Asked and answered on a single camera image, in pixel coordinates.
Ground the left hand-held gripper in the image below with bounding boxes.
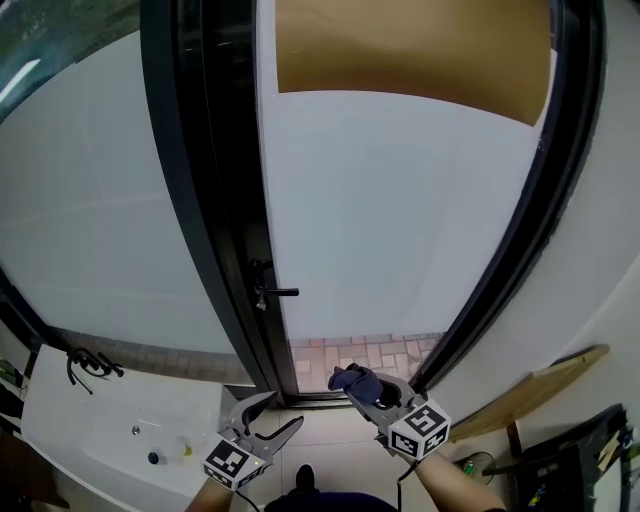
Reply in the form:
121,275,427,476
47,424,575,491
202,391,306,492

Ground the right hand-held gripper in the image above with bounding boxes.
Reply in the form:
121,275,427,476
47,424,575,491
346,374,453,460

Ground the dark blue cloth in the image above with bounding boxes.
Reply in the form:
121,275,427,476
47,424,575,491
327,363,385,406

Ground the black door handle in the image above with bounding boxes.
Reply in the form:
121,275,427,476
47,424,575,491
249,258,301,312

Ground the black framed glass door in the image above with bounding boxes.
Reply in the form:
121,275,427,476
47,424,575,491
141,0,607,407

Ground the person's left forearm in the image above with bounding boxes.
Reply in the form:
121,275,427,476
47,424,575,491
183,478,239,512

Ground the person's right forearm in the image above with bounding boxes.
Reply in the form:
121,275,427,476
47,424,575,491
412,453,507,512

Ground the person's black shoe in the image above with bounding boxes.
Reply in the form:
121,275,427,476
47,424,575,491
295,463,318,495

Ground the person's dark blue clothing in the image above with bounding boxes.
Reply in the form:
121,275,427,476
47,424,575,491
263,491,399,512

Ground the white ceramic sink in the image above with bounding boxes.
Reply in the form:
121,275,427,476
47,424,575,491
19,343,237,502

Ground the light wooden board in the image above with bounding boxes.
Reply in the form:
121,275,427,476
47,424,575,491
448,343,612,443

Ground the black sink faucet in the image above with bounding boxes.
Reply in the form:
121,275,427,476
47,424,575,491
66,346,125,396

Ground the frosted fixed glass panel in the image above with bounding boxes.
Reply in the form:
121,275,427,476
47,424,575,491
0,29,236,359

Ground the brown cardboard sheet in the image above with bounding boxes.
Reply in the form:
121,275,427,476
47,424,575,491
275,0,553,127

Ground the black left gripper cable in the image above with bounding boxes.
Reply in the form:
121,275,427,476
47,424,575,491
234,488,262,512

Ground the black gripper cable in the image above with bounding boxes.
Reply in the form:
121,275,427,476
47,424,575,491
234,488,262,512
396,460,417,512

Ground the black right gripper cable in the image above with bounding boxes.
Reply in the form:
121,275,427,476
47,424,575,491
396,460,417,512

